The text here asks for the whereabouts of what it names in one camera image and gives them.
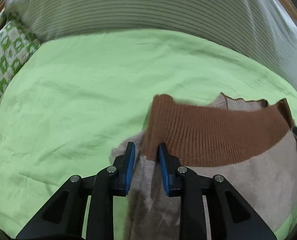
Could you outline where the striped headboard cover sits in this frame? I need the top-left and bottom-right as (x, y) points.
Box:
(5, 0), (297, 91)

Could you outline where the green patterned pillow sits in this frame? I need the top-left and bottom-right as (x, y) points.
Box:
(0, 21), (41, 99)

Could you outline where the green bed sheet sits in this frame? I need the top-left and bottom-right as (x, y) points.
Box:
(0, 29), (297, 237)

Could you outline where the beige knit sweater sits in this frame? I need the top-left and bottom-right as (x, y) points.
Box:
(123, 94), (297, 239)

